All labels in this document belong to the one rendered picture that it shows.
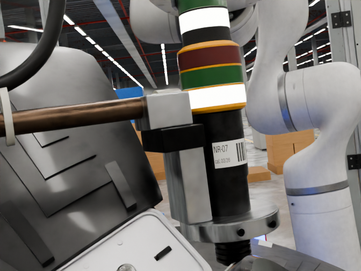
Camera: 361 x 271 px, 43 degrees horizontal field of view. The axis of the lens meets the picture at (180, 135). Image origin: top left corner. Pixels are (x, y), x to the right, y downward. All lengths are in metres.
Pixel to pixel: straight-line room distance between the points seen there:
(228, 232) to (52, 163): 0.12
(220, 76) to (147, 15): 0.27
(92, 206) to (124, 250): 0.04
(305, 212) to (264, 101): 0.22
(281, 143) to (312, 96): 7.53
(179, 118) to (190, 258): 0.09
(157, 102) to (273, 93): 0.61
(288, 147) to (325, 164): 7.56
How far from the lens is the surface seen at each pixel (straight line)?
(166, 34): 0.55
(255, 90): 0.89
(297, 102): 0.87
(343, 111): 0.86
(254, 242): 0.57
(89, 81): 0.40
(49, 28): 0.28
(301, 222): 0.90
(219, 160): 0.30
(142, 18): 0.55
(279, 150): 8.40
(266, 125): 0.90
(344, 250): 0.91
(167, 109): 0.28
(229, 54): 0.30
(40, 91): 0.37
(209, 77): 0.29
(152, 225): 0.29
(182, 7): 0.31
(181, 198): 0.30
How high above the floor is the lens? 1.35
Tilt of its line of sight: 3 degrees down
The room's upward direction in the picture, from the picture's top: 8 degrees counter-clockwise
